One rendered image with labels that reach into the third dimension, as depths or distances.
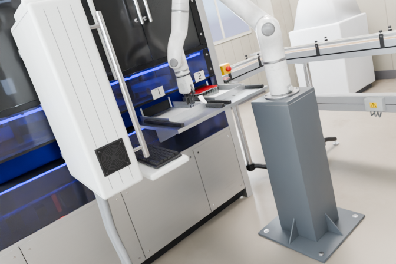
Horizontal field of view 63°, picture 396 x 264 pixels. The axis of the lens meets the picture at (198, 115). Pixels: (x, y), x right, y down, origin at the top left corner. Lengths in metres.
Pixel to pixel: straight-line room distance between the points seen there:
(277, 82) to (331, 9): 2.56
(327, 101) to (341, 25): 1.62
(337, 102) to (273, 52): 1.10
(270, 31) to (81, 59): 0.90
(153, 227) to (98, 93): 1.12
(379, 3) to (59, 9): 4.22
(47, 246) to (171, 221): 0.74
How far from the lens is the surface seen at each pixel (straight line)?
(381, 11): 4.92
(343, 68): 4.27
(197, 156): 2.21
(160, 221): 2.15
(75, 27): 1.26
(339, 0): 4.39
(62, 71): 1.23
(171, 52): 1.75
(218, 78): 2.30
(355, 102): 2.65
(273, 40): 1.70
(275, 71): 1.76
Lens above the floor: 1.32
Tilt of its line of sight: 14 degrees down
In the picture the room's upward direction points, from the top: 16 degrees counter-clockwise
